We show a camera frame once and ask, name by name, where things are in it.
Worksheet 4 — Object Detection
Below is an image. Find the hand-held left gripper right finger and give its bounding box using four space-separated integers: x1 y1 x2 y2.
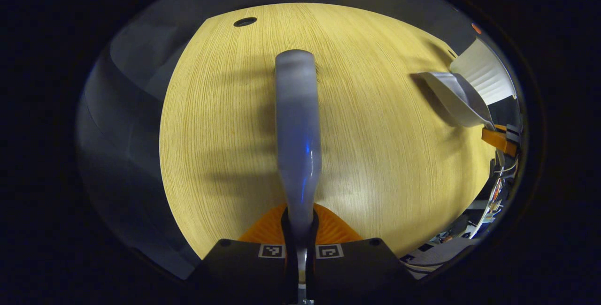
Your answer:
308 203 416 305

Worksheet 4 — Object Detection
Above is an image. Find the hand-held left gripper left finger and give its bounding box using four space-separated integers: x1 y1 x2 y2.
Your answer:
188 203 289 305

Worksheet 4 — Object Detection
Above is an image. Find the grey plastic dustpan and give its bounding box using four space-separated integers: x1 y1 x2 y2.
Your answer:
418 71 496 130

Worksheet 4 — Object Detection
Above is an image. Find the white ribbed garbage bin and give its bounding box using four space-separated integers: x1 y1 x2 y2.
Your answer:
450 38 517 106

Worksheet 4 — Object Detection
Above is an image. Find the small grey broom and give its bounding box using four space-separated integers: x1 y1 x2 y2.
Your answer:
275 49 323 303

